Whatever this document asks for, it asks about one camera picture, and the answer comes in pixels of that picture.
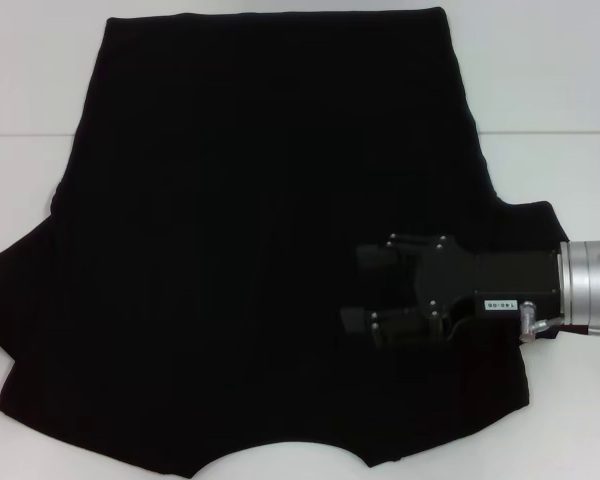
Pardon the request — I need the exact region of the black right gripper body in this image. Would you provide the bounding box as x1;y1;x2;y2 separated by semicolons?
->
413;234;565;342

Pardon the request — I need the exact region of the black t-shirt with FREE print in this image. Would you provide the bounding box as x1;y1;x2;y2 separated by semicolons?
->
0;5;584;480

